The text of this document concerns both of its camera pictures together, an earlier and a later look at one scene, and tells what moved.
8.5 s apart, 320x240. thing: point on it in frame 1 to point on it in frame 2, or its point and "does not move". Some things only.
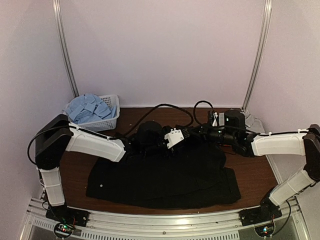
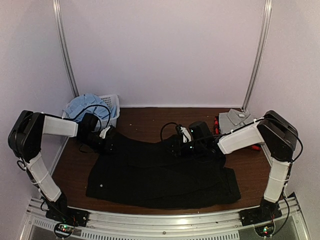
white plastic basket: x=104 y=124 does not move
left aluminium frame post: x=63 y=40 does not move
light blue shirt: x=87 y=107 does not move
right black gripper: x=204 y=131 to x=179 y=150
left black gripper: x=170 y=153 to x=106 y=146
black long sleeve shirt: x=185 y=175 does not move
